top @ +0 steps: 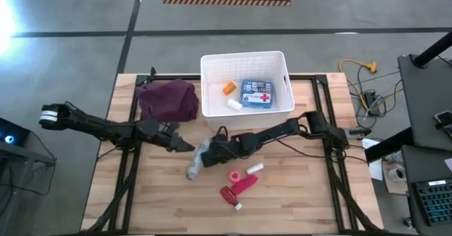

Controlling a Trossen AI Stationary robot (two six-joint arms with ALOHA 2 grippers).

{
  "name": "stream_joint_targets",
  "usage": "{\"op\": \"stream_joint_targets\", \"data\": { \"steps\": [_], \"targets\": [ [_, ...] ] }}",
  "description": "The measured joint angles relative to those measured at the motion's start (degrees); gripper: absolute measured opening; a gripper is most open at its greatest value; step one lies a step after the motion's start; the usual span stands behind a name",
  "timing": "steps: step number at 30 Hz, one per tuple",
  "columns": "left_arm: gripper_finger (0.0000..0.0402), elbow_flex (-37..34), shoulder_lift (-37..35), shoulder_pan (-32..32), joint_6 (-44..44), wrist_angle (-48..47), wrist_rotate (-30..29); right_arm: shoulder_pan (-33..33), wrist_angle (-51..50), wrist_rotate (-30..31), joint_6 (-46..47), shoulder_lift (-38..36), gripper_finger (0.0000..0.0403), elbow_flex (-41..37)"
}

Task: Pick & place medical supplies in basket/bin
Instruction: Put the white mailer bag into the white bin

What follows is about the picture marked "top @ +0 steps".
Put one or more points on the black power strip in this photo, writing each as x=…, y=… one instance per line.
x=371, y=103

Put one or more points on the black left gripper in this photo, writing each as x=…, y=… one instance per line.
x=163, y=136

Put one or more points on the orange pill bottle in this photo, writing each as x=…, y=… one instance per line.
x=229, y=88

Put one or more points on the red wrap bandage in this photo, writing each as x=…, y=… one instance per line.
x=244, y=184

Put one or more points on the beige tape roll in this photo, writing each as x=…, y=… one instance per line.
x=397, y=174

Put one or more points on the red bottle with white cap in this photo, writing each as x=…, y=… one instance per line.
x=229, y=195

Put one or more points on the white small tube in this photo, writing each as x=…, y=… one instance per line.
x=255, y=168

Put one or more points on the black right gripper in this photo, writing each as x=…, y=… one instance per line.
x=222, y=149

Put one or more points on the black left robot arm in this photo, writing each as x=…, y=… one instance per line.
x=95, y=124

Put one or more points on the blue first aid kit box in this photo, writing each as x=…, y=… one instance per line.
x=256, y=94

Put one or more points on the white paper sheet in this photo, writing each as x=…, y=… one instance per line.
x=374, y=162

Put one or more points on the dark grey desk with keyboard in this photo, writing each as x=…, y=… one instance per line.
x=413, y=165

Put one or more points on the grey bandage cloth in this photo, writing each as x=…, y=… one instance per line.
x=196, y=163

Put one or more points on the white plastic bottle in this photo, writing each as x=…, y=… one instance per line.
x=234, y=104

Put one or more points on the purple folded cloth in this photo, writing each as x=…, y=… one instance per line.
x=169, y=100

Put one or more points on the dark grey side desk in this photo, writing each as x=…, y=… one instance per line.
x=423, y=101

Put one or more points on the black slanted pole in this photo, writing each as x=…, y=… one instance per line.
x=432, y=51

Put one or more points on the black keyboard with teal keys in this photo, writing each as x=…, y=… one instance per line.
x=436, y=202

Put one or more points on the smartphone with dark screen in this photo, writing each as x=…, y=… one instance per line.
x=444, y=117

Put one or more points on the white plastic lattice basket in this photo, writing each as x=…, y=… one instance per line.
x=215, y=73

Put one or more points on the pink tape roll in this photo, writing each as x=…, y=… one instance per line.
x=234, y=176

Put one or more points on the black box with blue light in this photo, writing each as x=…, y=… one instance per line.
x=10, y=131

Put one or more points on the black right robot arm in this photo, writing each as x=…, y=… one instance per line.
x=293, y=128

